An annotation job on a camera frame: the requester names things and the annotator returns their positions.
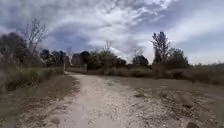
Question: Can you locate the row of trees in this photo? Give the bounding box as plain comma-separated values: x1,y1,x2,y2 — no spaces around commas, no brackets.
39,48,128,71

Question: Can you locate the dark round tree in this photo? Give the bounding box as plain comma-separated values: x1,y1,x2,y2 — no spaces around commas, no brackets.
132,54,150,67
168,48,190,70

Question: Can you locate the building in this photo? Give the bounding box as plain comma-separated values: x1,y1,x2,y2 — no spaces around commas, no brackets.
63,53,88,74

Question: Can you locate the pale gravel dirt path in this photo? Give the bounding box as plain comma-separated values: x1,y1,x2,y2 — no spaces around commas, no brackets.
19,71,188,128

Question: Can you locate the tall green tree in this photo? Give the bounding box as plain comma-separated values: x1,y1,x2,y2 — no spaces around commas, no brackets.
150,31,172,65

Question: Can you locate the dry bare earth verge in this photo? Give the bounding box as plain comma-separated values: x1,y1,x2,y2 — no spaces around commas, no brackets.
99,75,224,128

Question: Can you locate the dry brown brush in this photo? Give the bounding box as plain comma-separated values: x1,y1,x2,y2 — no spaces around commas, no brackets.
87,63,224,86
0,53,64,93

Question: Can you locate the dry grass verge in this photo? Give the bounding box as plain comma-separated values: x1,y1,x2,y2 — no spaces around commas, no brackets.
0,74,81,128

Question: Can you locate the bare tree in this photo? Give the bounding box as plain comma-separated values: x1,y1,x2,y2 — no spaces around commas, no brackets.
19,16,49,56

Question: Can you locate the robot's own part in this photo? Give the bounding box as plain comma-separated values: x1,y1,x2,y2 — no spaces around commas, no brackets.
185,122,200,128

